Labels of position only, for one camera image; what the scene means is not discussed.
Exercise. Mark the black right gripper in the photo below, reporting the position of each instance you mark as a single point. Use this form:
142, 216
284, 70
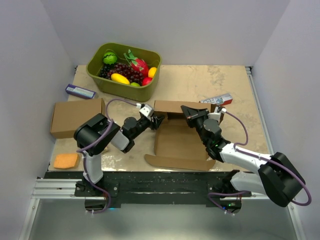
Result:
190, 119

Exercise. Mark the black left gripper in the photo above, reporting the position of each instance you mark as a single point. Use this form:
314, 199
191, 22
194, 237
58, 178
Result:
157, 121

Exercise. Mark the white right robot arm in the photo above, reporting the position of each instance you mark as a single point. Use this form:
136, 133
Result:
271, 175

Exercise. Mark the purple rectangular box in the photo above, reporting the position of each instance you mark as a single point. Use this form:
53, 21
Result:
80, 92

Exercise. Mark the closed brown cardboard box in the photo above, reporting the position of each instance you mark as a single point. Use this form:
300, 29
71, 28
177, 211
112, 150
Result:
68, 116

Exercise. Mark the red white snack packet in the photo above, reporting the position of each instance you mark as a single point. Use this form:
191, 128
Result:
220, 100

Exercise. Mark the red toy apple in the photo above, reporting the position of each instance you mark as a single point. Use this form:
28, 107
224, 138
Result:
146, 81

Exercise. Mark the green toy lime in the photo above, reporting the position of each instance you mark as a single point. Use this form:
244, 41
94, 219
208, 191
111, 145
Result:
135, 84

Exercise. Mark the orange toy fruit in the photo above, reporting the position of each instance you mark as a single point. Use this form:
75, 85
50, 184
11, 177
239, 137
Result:
151, 72

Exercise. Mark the dark purple toy grapes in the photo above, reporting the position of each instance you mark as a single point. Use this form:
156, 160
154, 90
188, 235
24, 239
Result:
128, 72

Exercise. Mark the pink toy dragon fruit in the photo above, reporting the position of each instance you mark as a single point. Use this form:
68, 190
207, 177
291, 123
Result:
136, 63

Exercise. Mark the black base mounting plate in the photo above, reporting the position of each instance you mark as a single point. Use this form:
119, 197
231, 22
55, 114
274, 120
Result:
149, 188

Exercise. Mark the black toy grapes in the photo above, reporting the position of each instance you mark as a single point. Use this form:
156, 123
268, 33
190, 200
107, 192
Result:
105, 71

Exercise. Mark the green toy melon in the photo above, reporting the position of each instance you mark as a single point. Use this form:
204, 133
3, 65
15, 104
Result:
109, 58

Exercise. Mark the olive green plastic bin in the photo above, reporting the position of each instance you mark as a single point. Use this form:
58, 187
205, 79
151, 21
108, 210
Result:
142, 93

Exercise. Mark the orange sponge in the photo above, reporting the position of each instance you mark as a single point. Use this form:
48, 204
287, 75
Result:
66, 161

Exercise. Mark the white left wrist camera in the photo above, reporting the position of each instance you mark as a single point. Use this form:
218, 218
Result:
145, 110

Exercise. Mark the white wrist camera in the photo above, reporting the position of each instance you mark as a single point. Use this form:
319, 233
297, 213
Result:
218, 114
145, 110

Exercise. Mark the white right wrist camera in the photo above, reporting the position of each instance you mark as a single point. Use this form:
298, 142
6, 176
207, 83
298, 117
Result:
218, 114

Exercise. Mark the aluminium frame rail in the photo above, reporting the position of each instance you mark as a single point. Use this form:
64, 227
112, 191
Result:
54, 189

